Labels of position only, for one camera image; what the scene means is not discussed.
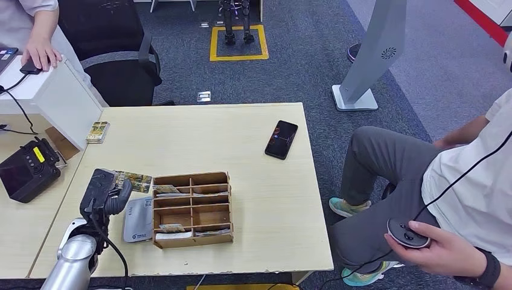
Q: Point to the grey printed card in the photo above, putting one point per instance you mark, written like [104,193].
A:
[214,232]
[212,194]

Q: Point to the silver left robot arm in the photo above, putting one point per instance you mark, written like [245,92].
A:
[76,260]

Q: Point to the silver floor socket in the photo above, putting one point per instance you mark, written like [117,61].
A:
[204,97]

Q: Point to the person's left hand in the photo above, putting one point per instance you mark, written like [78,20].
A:
[444,254]
[40,52]

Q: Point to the person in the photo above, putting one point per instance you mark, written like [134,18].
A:
[384,168]
[12,24]

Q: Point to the wooden compartment card organizer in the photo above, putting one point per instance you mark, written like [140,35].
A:
[192,208]

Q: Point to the grey kiosk stand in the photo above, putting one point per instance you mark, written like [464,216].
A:
[372,48]

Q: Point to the patterned room key card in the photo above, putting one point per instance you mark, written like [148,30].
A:
[166,189]
[172,228]

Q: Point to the round white black controller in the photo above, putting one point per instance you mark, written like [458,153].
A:
[404,236]

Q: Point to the laptop computer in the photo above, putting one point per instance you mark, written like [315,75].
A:
[7,58]

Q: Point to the white furniture frame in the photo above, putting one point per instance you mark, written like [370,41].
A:
[152,5]

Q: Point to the black wristwatch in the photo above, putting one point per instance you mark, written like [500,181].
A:
[488,270]

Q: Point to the stack of patterned cards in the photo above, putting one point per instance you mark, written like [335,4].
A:
[97,132]

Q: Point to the person's left forearm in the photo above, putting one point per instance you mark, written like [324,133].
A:
[504,276]
[44,26]

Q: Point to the small black flat device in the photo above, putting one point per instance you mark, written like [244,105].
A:
[28,69]

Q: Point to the teal sneaker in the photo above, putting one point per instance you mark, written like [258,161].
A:
[364,277]
[348,208]

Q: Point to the white post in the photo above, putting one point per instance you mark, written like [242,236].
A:
[261,10]

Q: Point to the white card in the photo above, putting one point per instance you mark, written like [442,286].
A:
[172,236]

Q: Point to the pale grey card reader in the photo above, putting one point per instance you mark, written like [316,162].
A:
[138,220]

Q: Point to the black round base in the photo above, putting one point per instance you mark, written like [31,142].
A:
[353,54]

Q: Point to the black smartphone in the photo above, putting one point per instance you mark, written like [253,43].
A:
[281,140]

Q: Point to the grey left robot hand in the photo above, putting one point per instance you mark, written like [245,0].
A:
[104,194]

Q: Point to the black office chair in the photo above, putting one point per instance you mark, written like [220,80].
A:
[124,80]

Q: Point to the brown cardboard piece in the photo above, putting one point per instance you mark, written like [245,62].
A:
[66,146]

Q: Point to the black humanoid robot legs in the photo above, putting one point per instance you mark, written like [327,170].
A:
[229,24]

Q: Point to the person's right hand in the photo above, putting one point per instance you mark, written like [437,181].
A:
[442,143]

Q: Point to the person's right forearm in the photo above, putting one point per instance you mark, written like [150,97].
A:
[468,131]

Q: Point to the yellow floor tape square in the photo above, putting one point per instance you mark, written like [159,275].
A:
[213,44]

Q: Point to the pale card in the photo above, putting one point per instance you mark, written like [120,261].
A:
[174,195]

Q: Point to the white box riser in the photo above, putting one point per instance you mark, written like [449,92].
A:
[68,104]

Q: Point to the patterned ID card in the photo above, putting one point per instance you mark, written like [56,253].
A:
[138,182]

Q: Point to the black payment terminal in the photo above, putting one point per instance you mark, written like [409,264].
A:
[28,176]

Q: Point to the black stool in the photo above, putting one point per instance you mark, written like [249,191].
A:
[388,192]

